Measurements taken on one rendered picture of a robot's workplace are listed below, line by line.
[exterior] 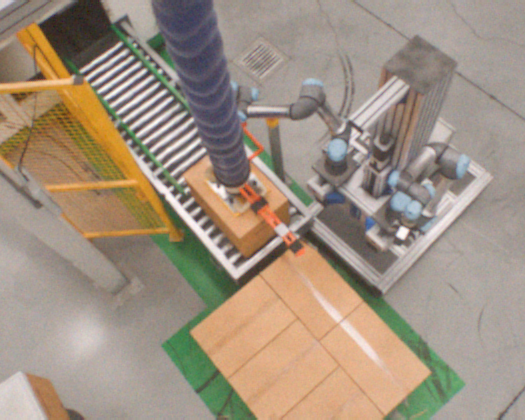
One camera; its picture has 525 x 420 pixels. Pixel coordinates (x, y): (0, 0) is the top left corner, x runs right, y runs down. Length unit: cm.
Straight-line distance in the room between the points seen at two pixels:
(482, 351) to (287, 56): 298
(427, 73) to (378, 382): 192
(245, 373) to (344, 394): 63
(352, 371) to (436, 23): 332
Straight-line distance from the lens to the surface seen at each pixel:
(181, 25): 229
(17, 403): 368
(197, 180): 379
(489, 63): 556
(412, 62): 287
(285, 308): 386
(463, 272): 462
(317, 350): 380
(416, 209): 273
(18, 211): 324
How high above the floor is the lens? 429
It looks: 67 degrees down
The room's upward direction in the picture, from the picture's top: 12 degrees counter-clockwise
